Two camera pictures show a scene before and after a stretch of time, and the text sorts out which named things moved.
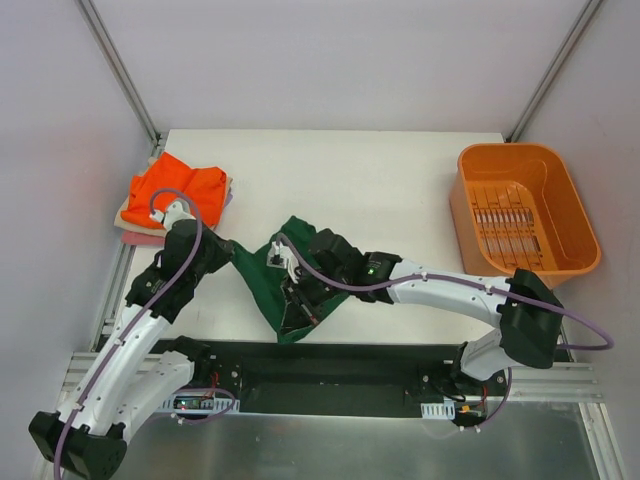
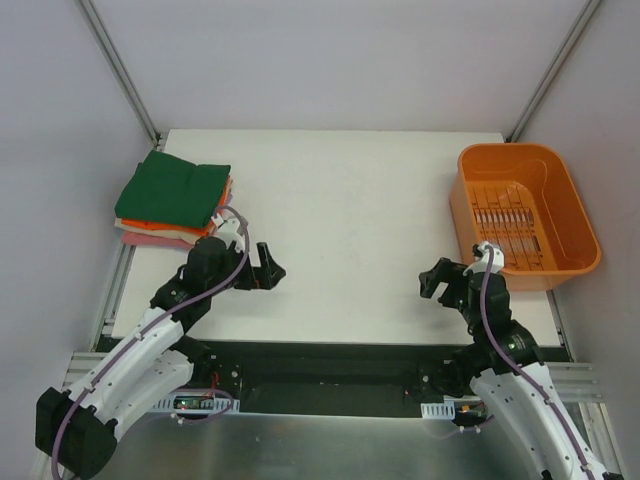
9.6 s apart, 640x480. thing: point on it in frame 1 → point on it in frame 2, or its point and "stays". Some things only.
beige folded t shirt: (121, 222) stays
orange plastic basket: (516, 207) stays
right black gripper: (298, 298) → (451, 286)
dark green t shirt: (265, 282) → (169, 190)
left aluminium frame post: (90, 13) stays
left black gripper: (216, 252) → (255, 272)
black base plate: (340, 378) stays
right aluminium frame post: (554, 68) stays
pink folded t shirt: (139, 239) stays
